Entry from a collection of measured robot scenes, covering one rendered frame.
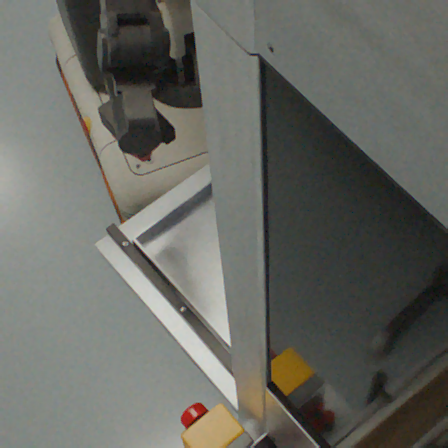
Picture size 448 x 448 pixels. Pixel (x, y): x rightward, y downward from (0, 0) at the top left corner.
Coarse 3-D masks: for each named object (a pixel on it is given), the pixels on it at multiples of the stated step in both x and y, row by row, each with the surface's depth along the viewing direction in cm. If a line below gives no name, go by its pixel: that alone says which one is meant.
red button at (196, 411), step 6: (192, 408) 128; (198, 408) 128; (204, 408) 129; (186, 414) 128; (192, 414) 128; (198, 414) 128; (204, 414) 129; (186, 420) 128; (192, 420) 128; (186, 426) 128
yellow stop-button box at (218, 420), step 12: (216, 408) 126; (204, 420) 126; (216, 420) 126; (228, 420) 125; (192, 432) 125; (204, 432) 125; (216, 432) 125; (228, 432) 125; (240, 432) 125; (192, 444) 124; (204, 444) 124; (216, 444) 124; (228, 444) 124; (240, 444) 124
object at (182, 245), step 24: (168, 216) 154; (192, 216) 157; (144, 240) 154; (168, 240) 155; (192, 240) 155; (216, 240) 155; (168, 264) 153; (192, 264) 153; (216, 264) 153; (192, 288) 151; (216, 288) 151; (216, 312) 149; (216, 336) 146
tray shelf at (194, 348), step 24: (168, 192) 159; (192, 192) 159; (144, 216) 157; (120, 264) 154; (144, 288) 151; (168, 312) 149; (192, 336) 147; (192, 360) 147; (216, 360) 145; (216, 384) 144
